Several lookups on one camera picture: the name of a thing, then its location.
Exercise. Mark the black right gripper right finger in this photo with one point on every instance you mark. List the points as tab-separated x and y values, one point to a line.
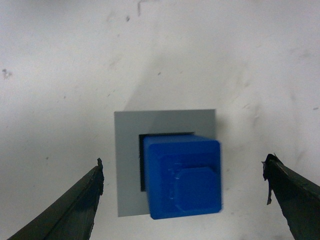
298	198

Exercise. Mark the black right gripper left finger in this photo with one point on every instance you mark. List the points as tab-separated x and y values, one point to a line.
71	216

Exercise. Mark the blue block part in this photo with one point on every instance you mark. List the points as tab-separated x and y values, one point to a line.
182	175

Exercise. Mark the gray square base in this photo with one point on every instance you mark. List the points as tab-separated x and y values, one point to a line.
129	126

